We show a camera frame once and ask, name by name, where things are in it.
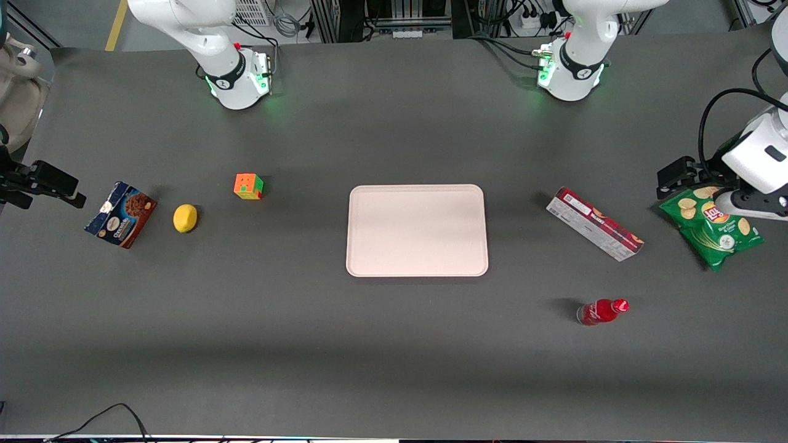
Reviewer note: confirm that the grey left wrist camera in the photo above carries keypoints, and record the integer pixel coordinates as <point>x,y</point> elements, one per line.
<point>754,206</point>

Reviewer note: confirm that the white perforated box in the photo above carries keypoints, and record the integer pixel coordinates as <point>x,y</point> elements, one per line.
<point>252,11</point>

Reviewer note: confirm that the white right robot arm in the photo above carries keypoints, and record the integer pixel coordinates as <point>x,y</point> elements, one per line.
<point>231,80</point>

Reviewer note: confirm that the green chips bag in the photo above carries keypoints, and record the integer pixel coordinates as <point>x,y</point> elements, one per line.
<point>717,240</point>

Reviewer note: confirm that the pale pink plastic tray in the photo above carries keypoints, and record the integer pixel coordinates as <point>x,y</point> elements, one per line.
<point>417,231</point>

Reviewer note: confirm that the black aluminium frame rack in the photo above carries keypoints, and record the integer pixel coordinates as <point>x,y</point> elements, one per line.
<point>400,15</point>

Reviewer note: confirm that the yellow lemon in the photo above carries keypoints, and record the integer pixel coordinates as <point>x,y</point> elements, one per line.
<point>185,219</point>

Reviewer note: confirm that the colourful puzzle cube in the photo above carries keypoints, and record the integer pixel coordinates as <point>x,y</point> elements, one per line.
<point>248,186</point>

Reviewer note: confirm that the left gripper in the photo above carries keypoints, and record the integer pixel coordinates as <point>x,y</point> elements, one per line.
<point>705,171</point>

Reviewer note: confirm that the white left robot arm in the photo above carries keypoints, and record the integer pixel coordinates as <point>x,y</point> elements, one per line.
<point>572,74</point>

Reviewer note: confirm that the blue chocolate cookie box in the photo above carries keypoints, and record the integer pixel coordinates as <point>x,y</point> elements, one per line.
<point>123,215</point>

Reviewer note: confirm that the red cookie box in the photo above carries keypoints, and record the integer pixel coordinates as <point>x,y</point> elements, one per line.
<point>591,223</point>

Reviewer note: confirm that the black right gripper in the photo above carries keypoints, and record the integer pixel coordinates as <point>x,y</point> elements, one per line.
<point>12,181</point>

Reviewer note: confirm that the red soda bottle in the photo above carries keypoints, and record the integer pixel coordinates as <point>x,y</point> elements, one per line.
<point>598,312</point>

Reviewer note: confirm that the white power strip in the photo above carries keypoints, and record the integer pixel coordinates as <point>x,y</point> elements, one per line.
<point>534,18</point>

